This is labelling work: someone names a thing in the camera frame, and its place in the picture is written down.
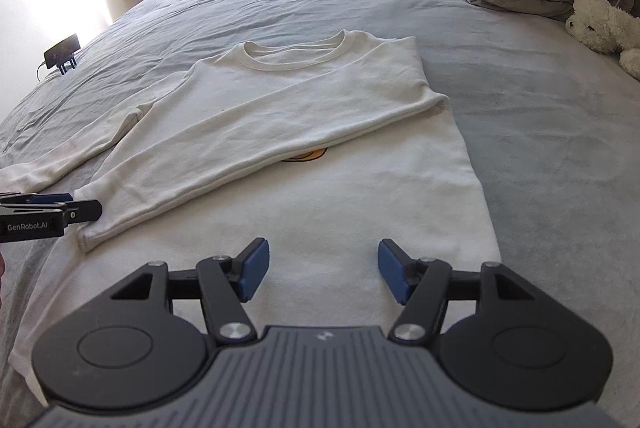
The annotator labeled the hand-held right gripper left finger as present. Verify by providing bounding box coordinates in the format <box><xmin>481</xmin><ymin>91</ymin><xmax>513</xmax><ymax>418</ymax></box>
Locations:
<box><xmin>111</xmin><ymin>237</ymin><xmax>271</xmax><ymax>345</ymax></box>

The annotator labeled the grey bed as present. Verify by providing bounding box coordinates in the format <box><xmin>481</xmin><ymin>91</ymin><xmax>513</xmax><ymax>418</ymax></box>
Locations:
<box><xmin>0</xmin><ymin>0</ymin><xmax>640</xmax><ymax>409</ymax></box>

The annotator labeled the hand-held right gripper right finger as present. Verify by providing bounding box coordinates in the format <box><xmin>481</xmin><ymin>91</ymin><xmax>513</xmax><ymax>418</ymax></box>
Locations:
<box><xmin>377</xmin><ymin>238</ymin><xmax>538</xmax><ymax>343</ymax></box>

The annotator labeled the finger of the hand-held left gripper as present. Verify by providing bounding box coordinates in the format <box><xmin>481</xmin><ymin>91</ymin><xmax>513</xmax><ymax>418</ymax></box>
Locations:
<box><xmin>0</xmin><ymin>191</ymin><xmax>75</xmax><ymax>209</ymax></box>
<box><xmin>65</xmin><ymin>199</ymin><xmax>104</xmax><ymax>225</ymax></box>

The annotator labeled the phone on black stand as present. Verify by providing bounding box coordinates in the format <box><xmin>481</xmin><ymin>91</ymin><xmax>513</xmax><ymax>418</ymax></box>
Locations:
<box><xmin>44</xmin><ymin>34</ymin><xmax>81</xmax><ymax>74</ymax></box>

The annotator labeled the white sweatshirt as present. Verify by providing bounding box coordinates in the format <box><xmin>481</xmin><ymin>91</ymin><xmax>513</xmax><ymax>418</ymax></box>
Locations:
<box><xmin>0</xmin><ymin>29</ymin><xmax>502</xmax><ymax>381</ymax></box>

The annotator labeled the white plush dog toy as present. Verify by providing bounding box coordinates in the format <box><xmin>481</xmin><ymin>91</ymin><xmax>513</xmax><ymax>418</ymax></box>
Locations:
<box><xmin>565</xmin><ymin>0</ymin><xmax>640</xmax><ymax>81</ymax></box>

